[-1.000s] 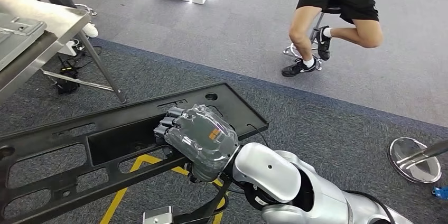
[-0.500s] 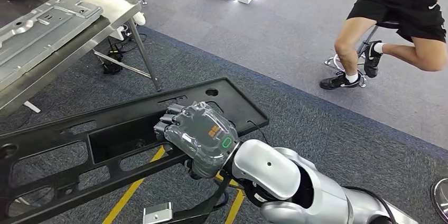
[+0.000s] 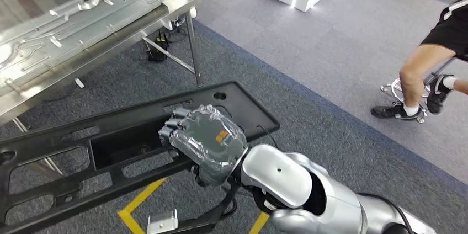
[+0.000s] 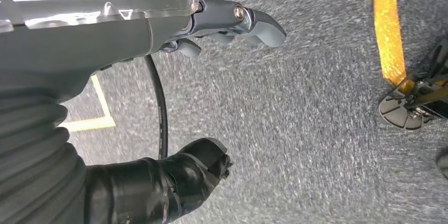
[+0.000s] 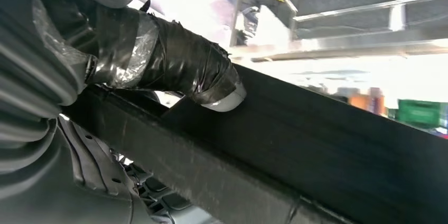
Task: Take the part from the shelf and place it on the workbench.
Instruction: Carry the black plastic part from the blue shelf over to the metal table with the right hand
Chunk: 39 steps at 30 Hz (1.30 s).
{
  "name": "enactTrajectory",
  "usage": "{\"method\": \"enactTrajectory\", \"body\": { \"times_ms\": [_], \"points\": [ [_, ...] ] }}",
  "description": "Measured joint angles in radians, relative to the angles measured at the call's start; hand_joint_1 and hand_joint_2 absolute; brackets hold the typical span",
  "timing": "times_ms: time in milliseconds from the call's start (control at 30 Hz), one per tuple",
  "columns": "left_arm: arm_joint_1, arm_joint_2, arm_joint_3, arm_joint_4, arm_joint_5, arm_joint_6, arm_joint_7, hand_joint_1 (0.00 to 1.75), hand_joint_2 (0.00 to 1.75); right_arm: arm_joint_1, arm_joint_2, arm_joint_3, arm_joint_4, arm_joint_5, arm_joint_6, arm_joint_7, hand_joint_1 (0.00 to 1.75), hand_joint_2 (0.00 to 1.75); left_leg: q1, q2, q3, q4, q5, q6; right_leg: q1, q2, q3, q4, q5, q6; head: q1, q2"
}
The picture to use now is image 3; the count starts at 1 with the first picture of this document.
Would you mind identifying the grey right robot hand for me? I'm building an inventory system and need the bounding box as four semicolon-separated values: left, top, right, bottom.
158;104;249;186

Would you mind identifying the black plastic bracket panel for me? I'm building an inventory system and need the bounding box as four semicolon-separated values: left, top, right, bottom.
0;80;281;234

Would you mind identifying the yellow floor tape rectangle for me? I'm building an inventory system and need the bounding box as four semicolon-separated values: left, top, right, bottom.
116;177;272;234

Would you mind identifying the stamped grey metal panel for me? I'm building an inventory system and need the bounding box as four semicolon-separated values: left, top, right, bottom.
0;0;166;98

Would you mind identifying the person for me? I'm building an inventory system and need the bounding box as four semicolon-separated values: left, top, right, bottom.
370;0;468;121

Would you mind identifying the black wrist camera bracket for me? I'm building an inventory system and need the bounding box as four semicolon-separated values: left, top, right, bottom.
172;179;240;234

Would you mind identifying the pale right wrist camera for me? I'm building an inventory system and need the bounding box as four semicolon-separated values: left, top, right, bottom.
147;209;179;234

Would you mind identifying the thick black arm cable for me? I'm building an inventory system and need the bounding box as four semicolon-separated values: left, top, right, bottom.
356;193;416;234

